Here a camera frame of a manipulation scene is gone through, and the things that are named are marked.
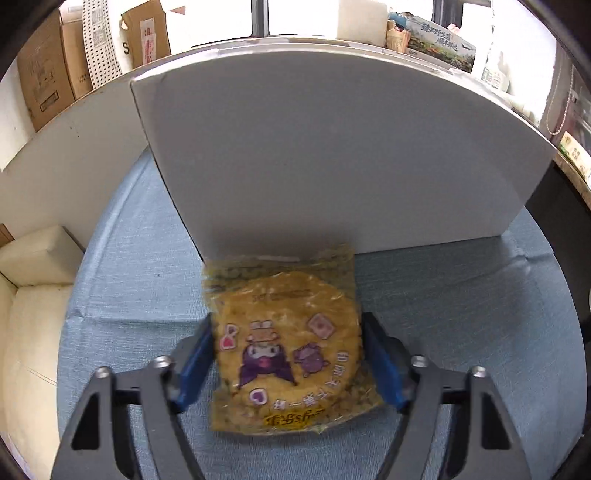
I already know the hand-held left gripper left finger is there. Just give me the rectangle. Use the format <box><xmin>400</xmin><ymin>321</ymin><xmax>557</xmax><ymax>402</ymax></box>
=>
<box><xmin>48</xmin><ymin>318</ymin><xmax>216</xmax><ymax>480</ymax></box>

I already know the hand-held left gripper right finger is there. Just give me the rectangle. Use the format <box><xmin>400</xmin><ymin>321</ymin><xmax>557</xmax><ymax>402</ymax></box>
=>
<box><xmin>362</xmin><ymin>311</ymin><xmax>535</xmax><ymax>480</ymax></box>

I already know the yellow cartoon snack packet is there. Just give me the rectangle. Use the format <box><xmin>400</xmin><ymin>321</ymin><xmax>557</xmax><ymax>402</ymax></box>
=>
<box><xmin>202</xmin><ymin>244</ymin><xmax>384</xmax><ymax>437</ymax></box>

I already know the white storage box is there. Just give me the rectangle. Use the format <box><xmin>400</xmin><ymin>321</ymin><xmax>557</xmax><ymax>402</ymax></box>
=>
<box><xmin>130</xmin><ymin>48</ymin><xmax>557</xmax><ymax>259</ymax></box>

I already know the blue cloth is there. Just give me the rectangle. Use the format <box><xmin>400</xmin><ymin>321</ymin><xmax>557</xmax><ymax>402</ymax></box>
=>
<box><xmin>55</xmin><ymin>148</ymin><xmax>583</xmax><ymax>480</ymax></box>

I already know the cream sofa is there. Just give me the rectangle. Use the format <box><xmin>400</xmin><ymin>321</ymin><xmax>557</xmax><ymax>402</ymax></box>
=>
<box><xmin>0</xmin><ymin>224</ymin><xmax>86</xmax><ymax>462</ymax></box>

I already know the green white packet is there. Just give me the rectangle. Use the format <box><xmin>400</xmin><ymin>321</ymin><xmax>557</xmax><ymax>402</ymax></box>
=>
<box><xmin>558</xmin><ymin>131</ymin><xmax>591</xmax><ymax>180</ymax></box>

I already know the white label packet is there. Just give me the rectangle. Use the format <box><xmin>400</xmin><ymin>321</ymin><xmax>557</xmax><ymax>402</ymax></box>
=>
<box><xmin>480</xmin><ymin>48</ymin><xmax>511</xmax><ymax>93</ymax></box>

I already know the landscape printed box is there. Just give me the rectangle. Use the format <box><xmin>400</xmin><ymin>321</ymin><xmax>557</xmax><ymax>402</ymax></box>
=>
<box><xmin>404</xmin><ymin>15</ymin><xmax>478</xmax><ymax>75</ymax></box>

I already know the small brown paper bag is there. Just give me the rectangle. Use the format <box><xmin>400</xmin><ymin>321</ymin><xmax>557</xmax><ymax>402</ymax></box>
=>
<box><xmin>386</xmin><ymin>18</ymin><xmax>412</xmax><ymax>52</ymax></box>

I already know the large brown cardboard box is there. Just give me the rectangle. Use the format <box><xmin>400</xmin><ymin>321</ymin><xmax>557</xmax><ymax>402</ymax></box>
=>
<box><xmin>17</xmin><ymin>9</ymin><xmax>77</xmax><ymax>133</ymax></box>

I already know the open brown cardboard box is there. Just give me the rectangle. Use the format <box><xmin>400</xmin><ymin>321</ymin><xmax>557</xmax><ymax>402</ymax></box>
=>
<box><xmin>120</xmin><ymin>0</ymin><xmax>172</xmax><ymax>70</ymax></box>

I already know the white dotted paper bag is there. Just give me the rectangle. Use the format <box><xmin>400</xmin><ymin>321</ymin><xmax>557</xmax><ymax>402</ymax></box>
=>
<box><xmin>82</xmin><ymin>0</ymin><xmax>125</xmax><ymax>91</ymax></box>

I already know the beaded cord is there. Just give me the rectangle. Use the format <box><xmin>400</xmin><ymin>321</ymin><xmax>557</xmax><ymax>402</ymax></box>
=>
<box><xmin>547</xmin><ymin>64</ymin><xmax>579</xmax><ymax>137</ymax></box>

